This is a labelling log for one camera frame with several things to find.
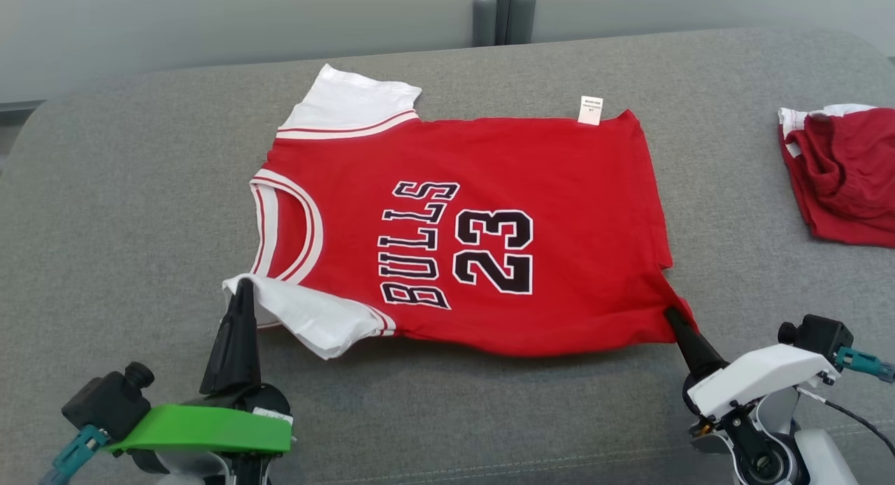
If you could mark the red Bulls 23 jersey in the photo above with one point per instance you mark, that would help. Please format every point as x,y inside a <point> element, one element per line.
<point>587,226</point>

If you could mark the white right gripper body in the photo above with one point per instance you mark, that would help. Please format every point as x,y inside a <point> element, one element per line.
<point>762,377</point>

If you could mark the red shorts with white stripe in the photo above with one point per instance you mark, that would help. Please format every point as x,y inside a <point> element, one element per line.
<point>846,177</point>

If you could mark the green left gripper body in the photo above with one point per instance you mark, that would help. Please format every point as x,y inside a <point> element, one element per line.
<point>210,429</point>

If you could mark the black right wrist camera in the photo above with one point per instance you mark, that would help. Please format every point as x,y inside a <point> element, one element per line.
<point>818,335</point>

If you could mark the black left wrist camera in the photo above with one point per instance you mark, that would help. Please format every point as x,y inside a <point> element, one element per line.
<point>105,401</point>

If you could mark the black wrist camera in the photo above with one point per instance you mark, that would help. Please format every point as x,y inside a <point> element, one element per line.
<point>105,401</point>
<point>818,335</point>

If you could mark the grey fabric sofa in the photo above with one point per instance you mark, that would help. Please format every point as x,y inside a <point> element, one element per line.
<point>105,226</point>

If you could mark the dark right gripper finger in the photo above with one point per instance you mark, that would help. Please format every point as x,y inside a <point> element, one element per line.
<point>699,356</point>

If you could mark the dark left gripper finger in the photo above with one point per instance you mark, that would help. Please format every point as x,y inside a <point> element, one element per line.
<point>234,359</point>

